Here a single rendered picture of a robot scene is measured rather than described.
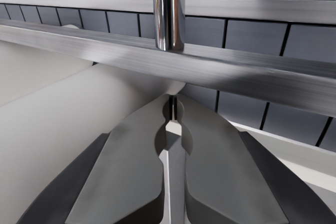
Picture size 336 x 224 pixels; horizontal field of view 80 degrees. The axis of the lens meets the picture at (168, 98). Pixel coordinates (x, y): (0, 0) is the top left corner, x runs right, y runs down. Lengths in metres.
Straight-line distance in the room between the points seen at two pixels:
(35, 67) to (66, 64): 0.03
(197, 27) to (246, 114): 0.08
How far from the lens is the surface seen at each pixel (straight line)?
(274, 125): 0.18
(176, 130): 0.17
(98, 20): 0.23
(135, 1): 0.19
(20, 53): 0.21
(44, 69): 0.21
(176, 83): 0.15
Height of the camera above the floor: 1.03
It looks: 47 degrees down
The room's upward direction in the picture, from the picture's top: 132 degrees counter-clockwise
